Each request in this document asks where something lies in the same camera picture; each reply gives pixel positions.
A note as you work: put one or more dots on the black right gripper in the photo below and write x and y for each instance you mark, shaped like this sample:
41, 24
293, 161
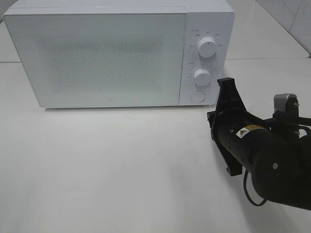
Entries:
242, 138

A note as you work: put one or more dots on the round white door button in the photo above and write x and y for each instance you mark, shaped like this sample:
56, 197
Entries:
198, 96

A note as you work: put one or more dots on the white timer knob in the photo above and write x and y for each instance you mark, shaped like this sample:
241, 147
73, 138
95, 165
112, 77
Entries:
202, 77

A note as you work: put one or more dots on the white microwave door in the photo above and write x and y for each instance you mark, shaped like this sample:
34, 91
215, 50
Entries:
101, 60

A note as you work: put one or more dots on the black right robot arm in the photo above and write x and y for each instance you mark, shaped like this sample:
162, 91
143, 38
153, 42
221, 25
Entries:
274, 153

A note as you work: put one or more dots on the upper white power knob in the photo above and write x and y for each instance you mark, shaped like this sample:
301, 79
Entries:
207, 46

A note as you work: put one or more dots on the white microwave oven body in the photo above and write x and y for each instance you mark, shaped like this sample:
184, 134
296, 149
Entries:
214, 21

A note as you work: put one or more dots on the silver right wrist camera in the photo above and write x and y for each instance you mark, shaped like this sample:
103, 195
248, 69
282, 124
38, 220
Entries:
287, 103

